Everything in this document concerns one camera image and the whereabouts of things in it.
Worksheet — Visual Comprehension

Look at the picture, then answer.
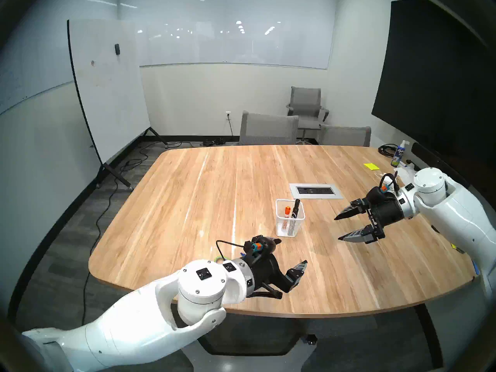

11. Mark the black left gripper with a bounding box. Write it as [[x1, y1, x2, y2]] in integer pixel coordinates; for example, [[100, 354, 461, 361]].
[[248, 238, 308, 294]]

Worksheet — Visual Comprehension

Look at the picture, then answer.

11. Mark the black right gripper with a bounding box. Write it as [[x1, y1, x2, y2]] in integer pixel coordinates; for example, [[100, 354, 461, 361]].
[[334, 199, 405, 245]]

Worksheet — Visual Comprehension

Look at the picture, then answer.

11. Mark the white mesh pen holder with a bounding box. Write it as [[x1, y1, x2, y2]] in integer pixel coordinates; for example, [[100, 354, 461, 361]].
[[276, 199, 305, 237]]

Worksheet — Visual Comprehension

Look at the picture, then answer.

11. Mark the grey table power outlet panel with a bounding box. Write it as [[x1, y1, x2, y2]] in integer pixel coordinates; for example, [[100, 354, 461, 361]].
[[289, 183, 344, 200]]

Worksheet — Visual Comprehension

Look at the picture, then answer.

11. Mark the whiteboard cleaner spray bottle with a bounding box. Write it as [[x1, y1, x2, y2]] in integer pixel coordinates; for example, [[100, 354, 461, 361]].
[[390, 139, 410, 168]]

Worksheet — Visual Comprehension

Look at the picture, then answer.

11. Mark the grey mesh-back chair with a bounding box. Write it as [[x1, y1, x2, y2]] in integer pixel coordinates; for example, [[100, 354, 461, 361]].
[[239, 110, 300, 146], [318, 124, 372, 147]]

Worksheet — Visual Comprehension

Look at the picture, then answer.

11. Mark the black video sound bar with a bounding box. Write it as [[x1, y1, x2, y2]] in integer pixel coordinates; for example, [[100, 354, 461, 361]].
[[411, 142, 470, 194]]

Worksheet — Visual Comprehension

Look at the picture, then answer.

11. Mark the grey armrest swivel chair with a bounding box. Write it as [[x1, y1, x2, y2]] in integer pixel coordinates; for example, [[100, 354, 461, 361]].
[[286, 86, 330, 144]]

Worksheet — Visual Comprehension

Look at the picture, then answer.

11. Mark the rolling whiteboard on stand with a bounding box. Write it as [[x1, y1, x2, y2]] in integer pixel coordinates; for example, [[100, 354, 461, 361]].
[[67, 19, 169, 190]]

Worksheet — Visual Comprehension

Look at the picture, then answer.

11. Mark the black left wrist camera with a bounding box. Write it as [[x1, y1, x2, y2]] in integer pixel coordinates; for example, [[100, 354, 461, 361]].
[[244, 235, 276, 255]]

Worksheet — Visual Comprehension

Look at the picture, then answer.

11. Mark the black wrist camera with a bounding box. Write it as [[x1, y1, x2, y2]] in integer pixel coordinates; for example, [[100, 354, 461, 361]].
[[244, 235, 276, 255], [366, 186, 396, 205]]

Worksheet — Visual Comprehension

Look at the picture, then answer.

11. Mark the left camera cable orange plug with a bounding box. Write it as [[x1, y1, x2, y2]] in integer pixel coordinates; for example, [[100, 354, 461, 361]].
[[215, 240, 259, 264]]

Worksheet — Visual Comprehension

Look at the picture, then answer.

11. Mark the camera cable orange plug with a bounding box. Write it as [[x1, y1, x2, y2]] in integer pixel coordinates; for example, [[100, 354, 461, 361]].
[[215, 240, 259, 264], [379, 173, 400, 193]]

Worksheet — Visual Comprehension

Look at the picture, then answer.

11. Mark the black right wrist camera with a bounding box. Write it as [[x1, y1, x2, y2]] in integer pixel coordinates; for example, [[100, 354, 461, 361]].
[[366, 186, 396, 205]]

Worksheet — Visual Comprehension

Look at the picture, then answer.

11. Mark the right camera cable orange plug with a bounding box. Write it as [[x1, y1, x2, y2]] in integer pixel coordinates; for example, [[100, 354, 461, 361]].
[[379, 173, 400, 193]]

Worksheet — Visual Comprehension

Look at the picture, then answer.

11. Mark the large black wall screen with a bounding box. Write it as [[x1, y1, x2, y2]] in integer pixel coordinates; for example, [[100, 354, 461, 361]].
[[371, 0, 496, 182]]

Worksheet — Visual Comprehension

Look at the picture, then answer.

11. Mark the wall mounted glass whiteboard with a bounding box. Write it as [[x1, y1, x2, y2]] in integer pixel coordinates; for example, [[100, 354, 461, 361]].
[[138, 0, 334, 70]]

